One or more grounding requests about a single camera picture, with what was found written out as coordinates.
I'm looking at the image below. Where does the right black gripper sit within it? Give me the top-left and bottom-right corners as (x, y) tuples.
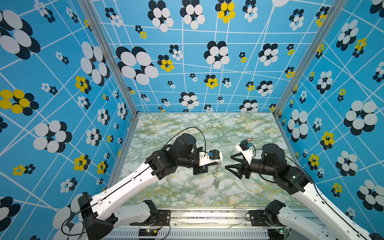
(225, 152), (277, 180)

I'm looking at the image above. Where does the grey metal key ring plate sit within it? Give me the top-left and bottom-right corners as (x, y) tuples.
(213, 163), (222, 191)

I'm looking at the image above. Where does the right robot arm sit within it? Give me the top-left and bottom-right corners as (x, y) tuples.
(225, 141), (383, 240)

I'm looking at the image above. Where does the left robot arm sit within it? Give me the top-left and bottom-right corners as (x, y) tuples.
(78, 134), (223, 240)

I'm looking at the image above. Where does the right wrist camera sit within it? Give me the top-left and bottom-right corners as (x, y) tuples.
(236, 139), (256, 164)

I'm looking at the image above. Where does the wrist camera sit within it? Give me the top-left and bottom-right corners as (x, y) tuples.
(199, 150), (223, 167)
(236, 139), (256, 164)

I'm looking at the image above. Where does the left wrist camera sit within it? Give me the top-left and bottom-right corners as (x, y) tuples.
(199, 150), (223, 167)

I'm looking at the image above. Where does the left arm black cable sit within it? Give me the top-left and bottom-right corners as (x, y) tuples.
(60, 126), (208, 237)

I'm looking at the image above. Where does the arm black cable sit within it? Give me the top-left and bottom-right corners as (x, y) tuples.
(60, 126), (208, 237)
(251, 148), (370, 240)

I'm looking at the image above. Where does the aluminium front rail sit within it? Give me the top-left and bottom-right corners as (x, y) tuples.
(101, 206), (301, 240)

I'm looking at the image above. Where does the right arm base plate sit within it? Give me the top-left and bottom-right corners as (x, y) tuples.
(245, 210), (286, 228)

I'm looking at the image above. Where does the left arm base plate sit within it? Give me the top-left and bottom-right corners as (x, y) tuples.
(130, 210), (171, 227)

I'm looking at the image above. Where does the perforated cable duct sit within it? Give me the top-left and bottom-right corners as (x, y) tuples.
(104, 228), (270, 240)

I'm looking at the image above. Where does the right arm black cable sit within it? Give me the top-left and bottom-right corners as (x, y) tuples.
(251, 148), (370, 240)

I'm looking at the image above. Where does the left corner aluminium post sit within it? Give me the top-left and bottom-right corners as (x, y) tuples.
(79, 0), (138, 118)

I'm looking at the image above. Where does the corner aluminium post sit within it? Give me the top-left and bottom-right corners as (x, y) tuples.
(273, 0), (348, 118)
(79, 0), (138, 118)

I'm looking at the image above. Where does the right corner aluminium post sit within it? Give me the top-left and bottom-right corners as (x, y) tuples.
(273, 0), (348, 118)

